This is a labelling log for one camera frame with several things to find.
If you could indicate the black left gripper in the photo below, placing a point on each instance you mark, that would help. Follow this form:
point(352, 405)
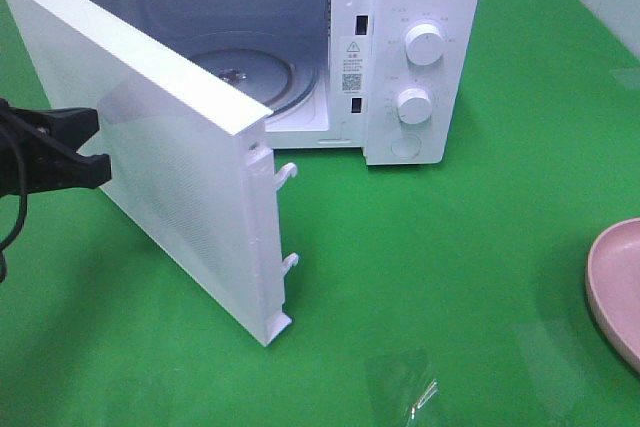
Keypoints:
point(49, 142)

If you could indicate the white microwave door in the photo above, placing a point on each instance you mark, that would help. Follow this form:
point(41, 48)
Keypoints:
point(189, 159)

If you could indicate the round white door button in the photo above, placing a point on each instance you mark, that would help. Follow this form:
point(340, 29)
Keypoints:
point(406, 147)

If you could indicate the white round knob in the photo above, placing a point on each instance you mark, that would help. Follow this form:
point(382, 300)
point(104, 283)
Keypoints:
point(424, 44)
point(414, 106)

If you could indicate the pink round plate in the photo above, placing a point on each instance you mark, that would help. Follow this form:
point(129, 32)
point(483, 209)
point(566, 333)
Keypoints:
point(612, 287)

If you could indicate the white microwave oven body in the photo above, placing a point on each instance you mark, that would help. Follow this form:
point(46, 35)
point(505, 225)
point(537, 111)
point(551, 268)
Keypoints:
point(354, 102)

